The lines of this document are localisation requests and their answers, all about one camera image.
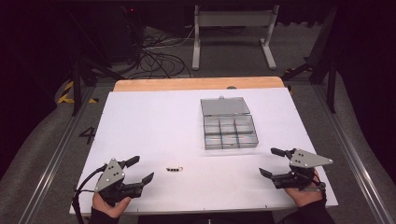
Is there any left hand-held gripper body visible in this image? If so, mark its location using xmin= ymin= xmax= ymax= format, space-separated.
xmin=93 ymin=157 xmax=146 ymax=207

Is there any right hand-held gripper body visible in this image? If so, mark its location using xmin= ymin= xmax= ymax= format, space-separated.
xmin=270 ymin=147 xmax=334 ymax=191

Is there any clear plastic compartment box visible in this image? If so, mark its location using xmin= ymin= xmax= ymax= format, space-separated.
xmin=200 ymin=95 xmax=260 ymax=151

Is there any person's left hand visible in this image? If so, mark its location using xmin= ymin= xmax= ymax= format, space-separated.
xmin=92 ymin=191 xmax=133 ymax=219

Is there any person's right hand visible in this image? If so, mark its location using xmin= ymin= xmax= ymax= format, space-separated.
xmin=284 ymin=169 xmax=327 ymax=208

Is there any yellow black floor tape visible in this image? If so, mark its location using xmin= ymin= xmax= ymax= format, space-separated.
xmin=57 ymin=80 xmax=100 ymax=105

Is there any black metal stand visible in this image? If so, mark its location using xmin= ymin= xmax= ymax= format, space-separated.
xmin=280 ymin=5 xmax=340 ymax=114

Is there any black tripod stand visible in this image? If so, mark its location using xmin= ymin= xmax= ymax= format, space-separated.
xmin=65 ymin=8 xmax=126 ymax=117

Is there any black equipment case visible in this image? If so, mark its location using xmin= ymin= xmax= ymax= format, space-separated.
xmin=98 ymin=2 xmax=147 ymax=63

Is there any white metal stand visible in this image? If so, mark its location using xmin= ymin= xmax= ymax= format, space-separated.
xmin=191 ymin=4 xmax=280 ymax=71

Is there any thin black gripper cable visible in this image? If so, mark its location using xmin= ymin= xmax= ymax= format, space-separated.
xmin=311 ymin=169 xmax=329 ymax=201

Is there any aluminium floor rail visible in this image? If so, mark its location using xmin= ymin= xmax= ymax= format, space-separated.
xmin=18 ymin=87 xmax=95 ymax=224
xmin=313 ymin=84 xmax=396 ymax=224

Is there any tangle of black floor cables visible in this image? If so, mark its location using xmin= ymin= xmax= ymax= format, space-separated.
xmin=126 ymin=25 xmax=200 ymax=80

